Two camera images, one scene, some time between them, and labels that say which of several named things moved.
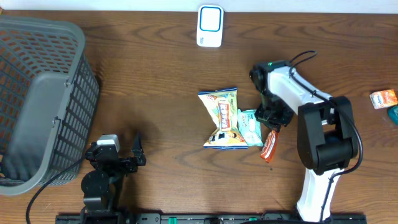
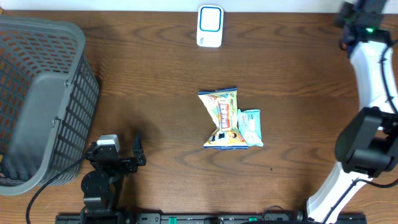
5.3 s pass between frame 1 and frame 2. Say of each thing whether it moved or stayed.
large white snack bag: stayed
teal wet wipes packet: stayed
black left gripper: stayed
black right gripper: moved
